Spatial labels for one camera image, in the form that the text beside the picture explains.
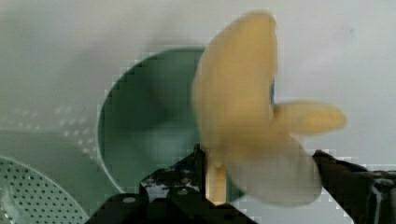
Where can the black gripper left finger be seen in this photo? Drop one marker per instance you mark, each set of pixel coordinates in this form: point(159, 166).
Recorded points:
point(186, 174)

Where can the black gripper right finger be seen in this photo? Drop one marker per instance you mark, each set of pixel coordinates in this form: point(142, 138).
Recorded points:
point(368, 197)

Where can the yellow plush peeled banana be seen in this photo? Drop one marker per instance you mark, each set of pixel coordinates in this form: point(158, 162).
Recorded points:
point(247, 139)

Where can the green mug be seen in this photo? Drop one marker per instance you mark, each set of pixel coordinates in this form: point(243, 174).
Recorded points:
point(146, 121)

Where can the green perforated colander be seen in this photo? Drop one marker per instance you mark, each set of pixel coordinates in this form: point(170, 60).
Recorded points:
point(50, 171)

